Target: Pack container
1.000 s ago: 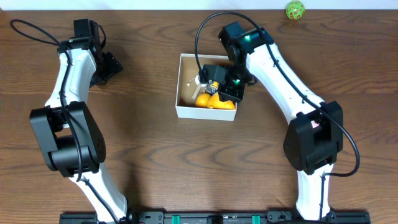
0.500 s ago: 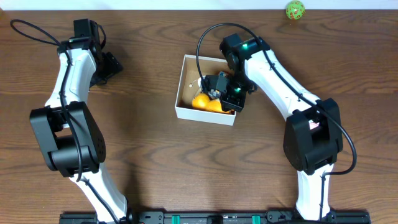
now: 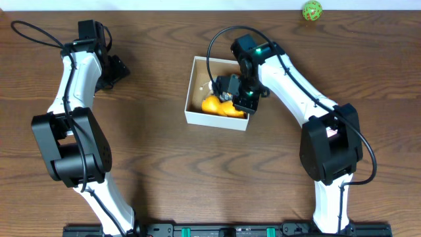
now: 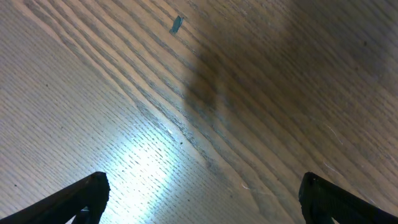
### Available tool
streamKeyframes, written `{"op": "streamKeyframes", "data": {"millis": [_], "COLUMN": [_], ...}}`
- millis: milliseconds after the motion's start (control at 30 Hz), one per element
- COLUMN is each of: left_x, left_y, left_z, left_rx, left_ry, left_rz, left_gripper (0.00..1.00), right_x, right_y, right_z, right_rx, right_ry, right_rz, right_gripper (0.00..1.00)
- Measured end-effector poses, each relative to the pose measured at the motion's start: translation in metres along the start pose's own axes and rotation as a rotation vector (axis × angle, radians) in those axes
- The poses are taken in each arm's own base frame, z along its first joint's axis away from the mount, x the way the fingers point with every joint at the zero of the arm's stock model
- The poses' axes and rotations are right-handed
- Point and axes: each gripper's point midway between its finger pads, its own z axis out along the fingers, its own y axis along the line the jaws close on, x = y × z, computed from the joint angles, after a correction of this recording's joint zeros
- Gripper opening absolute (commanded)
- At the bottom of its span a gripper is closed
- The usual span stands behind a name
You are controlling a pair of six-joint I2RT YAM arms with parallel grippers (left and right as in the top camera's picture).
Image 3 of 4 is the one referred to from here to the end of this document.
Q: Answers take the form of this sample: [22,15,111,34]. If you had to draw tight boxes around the orange duck toy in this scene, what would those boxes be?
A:
[201,95,245,119]

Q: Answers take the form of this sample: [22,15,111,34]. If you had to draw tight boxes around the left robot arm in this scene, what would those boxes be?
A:
[31,39,139,236]

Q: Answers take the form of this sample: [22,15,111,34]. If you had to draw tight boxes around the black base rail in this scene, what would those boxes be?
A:
[62,222,394,237]

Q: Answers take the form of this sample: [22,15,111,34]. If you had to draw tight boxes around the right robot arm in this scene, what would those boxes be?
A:
[212,38,362,234]

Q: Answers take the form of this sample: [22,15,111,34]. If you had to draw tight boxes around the white cardboard box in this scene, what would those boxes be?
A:
[184,56,250,131]

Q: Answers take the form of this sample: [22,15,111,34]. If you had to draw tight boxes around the white pellet drum toy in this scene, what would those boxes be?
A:
[199,81,213,91]

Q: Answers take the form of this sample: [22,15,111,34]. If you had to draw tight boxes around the green polyhedral die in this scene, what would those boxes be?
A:
[302,0,323,21]

